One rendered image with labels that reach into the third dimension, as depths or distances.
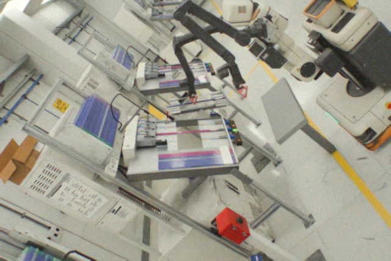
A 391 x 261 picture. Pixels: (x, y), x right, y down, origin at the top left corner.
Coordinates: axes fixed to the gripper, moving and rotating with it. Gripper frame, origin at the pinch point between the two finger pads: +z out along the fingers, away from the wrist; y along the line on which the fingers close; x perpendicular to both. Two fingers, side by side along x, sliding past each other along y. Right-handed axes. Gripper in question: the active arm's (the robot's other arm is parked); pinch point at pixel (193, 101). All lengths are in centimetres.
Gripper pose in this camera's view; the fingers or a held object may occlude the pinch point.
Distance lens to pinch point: 296.6
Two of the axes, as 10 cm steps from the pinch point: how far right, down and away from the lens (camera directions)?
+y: 1.2, 4.0, -9.1
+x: 9.8, -1.7, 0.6
